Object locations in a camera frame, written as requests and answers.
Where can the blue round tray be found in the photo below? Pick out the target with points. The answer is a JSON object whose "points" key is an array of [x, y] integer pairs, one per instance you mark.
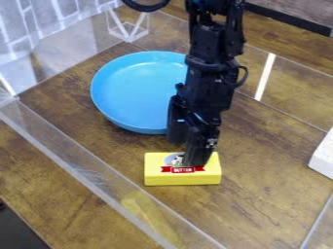
{"points": [[133, 87]]}

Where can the yellow butter block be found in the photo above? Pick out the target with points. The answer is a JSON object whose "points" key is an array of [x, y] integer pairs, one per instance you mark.
{"points": [[163, 170]]}

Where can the clear acrylic triangular stand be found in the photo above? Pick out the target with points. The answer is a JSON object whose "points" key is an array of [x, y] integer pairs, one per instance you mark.
{"points": [[127, 31]]}

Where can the clear acrylic enclosure wall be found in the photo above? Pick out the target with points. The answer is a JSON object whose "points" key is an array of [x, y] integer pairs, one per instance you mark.
{"points": [[71, 168]]}

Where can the white foam block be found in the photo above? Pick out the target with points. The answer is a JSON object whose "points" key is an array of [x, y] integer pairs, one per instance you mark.
{"points": [[321, 159]]}

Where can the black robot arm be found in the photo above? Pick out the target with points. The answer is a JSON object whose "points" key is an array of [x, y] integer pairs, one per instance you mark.
{"points": [[217, 37]]}

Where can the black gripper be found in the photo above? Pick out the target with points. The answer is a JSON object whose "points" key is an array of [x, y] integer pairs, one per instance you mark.
{"points": [[203, 96]]}

